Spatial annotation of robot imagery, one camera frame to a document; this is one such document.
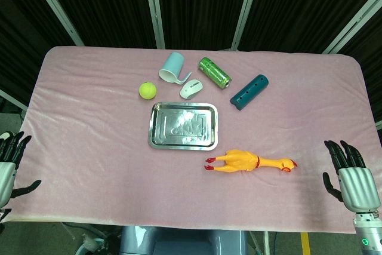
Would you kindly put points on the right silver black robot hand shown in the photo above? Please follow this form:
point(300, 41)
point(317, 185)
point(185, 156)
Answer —
point(356, 186)

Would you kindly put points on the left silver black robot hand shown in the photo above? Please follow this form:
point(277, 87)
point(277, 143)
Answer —
point(6, 177)

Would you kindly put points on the yellow rubber chicken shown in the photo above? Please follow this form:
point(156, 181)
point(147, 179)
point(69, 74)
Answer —
point(235, 161)

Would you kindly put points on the rectangular metal tray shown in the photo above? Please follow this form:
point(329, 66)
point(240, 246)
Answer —
point(183, 126)

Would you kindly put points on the pink velvet table cloth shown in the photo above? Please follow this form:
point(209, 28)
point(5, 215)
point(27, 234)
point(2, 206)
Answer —
point(89, 147)

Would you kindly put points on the teal cylindrical holder with holes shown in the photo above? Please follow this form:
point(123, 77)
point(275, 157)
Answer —
point(249, 92)

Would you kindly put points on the yellow-green tennis ball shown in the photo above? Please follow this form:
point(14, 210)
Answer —
point(147, 90)

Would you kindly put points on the green drink can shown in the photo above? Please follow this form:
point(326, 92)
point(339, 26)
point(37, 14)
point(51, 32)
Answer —
point(215, 73)

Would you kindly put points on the blue-grey robot torso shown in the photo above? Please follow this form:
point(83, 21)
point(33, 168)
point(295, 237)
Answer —
point(182, 241)

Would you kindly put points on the white grey computer mouse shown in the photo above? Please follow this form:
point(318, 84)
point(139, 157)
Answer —
point(191, 89)

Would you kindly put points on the light blue plastic cup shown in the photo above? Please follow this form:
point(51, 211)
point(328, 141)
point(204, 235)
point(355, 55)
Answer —
point(173, 65)

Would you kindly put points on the black pleated curtain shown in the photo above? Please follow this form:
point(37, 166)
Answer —
point(203, 4)

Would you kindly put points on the white metal frame post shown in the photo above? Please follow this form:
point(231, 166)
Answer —
point(13, 99)
point(352, 25)
point(53, 4)
point(246, 7)
point(154, 7)

